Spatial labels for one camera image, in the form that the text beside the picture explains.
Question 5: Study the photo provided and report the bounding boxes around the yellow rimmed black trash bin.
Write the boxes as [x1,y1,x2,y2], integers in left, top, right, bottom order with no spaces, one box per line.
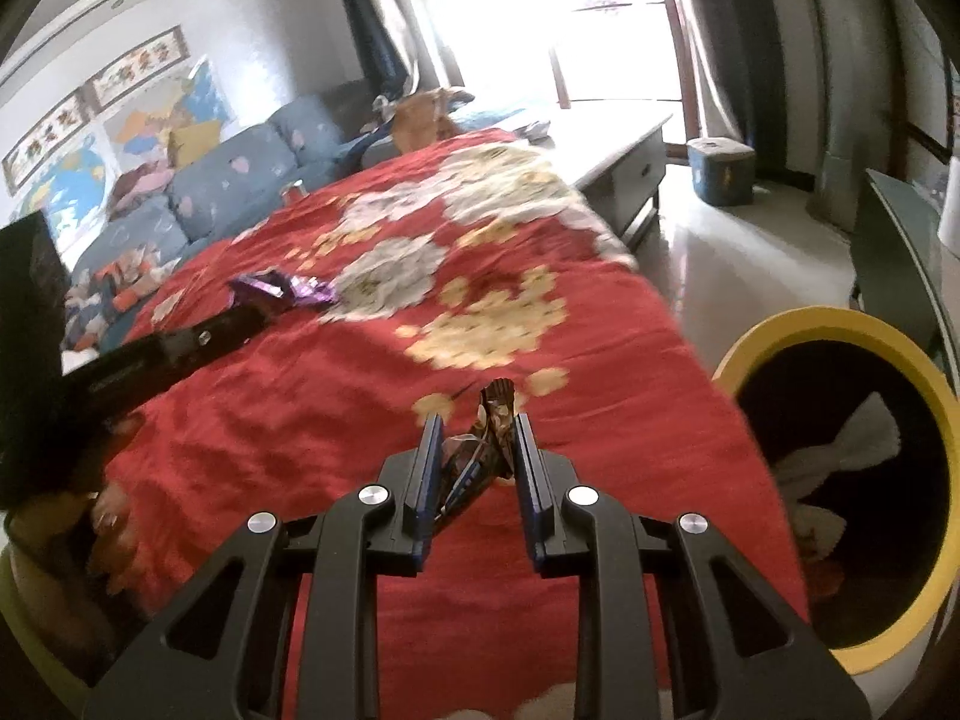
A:
[709,306,960,677]

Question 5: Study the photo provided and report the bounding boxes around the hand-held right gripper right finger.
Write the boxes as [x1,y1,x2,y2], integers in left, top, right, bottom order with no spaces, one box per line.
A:
[512,414,871,720]

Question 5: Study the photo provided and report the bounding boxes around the world map poster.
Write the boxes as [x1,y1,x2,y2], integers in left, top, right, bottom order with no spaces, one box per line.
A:
[11,142,110,256]

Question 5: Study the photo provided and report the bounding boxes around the colourful patterned cloth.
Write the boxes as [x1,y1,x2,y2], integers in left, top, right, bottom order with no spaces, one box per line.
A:
[64,247,181,352]

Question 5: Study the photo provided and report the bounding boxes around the grey coffee table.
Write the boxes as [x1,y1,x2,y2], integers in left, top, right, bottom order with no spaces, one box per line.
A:
[517,106,676,245]

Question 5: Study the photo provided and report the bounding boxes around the yellow cushion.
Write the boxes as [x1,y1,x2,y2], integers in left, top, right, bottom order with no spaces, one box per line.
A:
[168,120,224,167]

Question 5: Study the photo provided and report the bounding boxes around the grey glass top cabinet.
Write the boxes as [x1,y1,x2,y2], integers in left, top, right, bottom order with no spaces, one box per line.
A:
[851,167,960,391]

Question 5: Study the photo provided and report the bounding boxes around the person's left hand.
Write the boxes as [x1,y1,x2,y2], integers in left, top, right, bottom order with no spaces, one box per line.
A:
[71,416,151,593]

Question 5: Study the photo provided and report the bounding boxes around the brown framed glass door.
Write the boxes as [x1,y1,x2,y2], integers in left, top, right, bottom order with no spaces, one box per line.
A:
[405,0,698,110]

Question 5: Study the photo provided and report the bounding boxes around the framed calligraphy scroll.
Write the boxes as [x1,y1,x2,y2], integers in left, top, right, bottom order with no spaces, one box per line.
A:
[0,90,87,192]
[86,24,185,110]

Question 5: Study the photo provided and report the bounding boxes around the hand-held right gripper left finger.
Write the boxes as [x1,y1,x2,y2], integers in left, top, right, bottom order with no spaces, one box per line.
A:
[82,414,443,720]

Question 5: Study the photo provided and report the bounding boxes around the purple snack wrapper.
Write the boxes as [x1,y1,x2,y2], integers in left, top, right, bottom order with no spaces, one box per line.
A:
[227,268,340,314]

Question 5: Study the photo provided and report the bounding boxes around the country map poster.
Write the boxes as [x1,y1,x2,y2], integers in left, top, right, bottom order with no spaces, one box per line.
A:
[105,56,233,151]

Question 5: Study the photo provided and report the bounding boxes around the grey standing air conditioner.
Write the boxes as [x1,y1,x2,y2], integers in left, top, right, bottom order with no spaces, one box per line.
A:
[799,0,908,226]

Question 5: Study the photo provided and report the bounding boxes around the white vase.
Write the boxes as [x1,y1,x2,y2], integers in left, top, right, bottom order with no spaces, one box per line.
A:
[936,156,960,248]

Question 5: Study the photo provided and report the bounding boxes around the blue floral sofa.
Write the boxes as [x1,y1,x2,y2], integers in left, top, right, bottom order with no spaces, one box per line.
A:
[56,94,530,353]

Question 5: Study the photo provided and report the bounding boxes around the pink clothes pile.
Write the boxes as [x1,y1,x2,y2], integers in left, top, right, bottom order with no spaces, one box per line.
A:
[109,157,177,220]

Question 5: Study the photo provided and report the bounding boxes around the grey blue window curtain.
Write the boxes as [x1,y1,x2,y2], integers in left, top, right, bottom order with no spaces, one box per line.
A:
[660,0,818,181]
[330,0,443,91]

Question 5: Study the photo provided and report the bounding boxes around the person's left forearm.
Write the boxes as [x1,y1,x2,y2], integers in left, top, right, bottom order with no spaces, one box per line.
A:
[0,495,121,698]

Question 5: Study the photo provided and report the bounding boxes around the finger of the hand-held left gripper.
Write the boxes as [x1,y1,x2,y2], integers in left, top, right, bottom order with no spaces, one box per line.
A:
[64,292,282,395]

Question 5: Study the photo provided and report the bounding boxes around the red floral blanket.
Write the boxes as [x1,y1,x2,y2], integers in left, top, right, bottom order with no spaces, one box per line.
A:
[60,127,811,720]

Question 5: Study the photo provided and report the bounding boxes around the brown snack wrapper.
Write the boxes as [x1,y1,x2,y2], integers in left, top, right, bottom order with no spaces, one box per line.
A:
[437,377,520,522]

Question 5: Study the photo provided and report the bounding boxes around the blue storage stool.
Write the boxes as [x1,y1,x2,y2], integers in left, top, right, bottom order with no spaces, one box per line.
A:
[686,136,755,206]

